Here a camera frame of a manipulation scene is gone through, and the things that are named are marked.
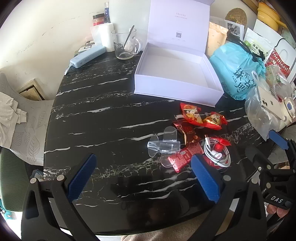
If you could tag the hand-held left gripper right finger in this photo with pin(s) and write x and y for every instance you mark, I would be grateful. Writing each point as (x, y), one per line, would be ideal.
(204, 178)

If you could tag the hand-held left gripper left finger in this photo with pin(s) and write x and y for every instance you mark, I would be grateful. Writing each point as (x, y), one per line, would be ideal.
(81, 178)

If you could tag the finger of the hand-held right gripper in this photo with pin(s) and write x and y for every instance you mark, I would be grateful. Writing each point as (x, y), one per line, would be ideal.
(279, 140)
(256, 160)

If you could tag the red ketchup packet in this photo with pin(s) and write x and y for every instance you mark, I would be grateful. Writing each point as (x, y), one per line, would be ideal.
(182, 158)

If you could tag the red bow clip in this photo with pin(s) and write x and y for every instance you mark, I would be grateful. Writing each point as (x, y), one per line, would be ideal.
(222, 141)

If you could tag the dark red chocolate packet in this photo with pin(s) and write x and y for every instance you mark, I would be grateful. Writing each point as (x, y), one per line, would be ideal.
(188, 134)

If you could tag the clear acrylic stand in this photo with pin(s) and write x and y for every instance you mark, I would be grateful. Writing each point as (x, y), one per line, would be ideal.
(164, 146)

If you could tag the red cartoon candy packet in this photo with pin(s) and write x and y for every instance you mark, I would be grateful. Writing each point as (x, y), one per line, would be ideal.
(214, 120)
(192, 113)

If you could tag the white gift box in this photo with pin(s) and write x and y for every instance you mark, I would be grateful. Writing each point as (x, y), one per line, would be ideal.
(175, 69)

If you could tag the person's right hand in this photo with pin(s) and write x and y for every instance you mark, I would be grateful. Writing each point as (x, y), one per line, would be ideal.
(278, 212)

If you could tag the large clear plastic bag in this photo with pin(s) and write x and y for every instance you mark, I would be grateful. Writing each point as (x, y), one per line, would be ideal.
(256, 115)

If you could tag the clear bag of snacks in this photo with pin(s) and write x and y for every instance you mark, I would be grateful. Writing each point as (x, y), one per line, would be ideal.
(277, 77)

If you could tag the leaf pattern chair cushion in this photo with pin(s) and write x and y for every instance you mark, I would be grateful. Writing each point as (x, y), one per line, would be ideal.
(32, 129)

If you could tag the person's beige trousers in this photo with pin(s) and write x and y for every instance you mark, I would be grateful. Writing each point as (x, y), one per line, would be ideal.
(161, 233)

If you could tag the green chair seat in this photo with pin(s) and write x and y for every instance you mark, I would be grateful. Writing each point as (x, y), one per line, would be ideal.
(11, 180)

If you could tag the red white paper bag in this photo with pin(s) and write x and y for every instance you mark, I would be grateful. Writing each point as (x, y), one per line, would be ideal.
(281, 60)

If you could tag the blue plastic bag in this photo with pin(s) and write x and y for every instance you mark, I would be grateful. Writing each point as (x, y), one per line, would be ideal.
(233, 67)

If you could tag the white cloth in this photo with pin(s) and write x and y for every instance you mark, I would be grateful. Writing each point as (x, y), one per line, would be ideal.
(10, 115)

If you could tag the wooden framed board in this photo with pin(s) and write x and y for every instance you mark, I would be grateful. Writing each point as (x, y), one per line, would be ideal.
(31, 90)

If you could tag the green white pouch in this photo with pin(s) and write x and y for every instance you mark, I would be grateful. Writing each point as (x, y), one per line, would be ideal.
(256, 41)

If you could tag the beige pouch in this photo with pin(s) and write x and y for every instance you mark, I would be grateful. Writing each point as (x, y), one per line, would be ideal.
(216, 39)

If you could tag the blue power bank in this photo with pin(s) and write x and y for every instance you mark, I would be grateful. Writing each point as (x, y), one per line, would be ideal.
(87, 56)

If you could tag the printed paper leaflet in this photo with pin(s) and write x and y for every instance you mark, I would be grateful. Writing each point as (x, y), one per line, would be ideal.
(234, 26)

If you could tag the yellow cooking pot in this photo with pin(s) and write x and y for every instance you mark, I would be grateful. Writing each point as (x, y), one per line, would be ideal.
(268, 15)

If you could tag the white round gadget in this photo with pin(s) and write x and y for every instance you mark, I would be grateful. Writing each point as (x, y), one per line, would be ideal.
(83, 49)

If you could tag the woven straw basket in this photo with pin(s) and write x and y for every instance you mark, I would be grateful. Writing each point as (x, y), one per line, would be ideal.
(237, 15)

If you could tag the glass mug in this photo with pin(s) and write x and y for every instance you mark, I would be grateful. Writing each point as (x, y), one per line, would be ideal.
(120, 49)

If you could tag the white paper roll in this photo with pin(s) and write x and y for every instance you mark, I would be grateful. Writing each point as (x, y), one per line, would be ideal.
(107, 37)

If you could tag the metal spoon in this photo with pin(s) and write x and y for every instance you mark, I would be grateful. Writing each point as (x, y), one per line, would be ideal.
(130, 34)

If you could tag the red spice jar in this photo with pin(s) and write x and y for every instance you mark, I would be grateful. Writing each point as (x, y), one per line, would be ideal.
(99, 20)

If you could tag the dark glass bottle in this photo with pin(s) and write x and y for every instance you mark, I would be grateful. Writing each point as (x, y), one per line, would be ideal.
(106, 14)

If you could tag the white translucent sheet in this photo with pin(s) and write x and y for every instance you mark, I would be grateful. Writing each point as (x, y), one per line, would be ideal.
(124, 14)

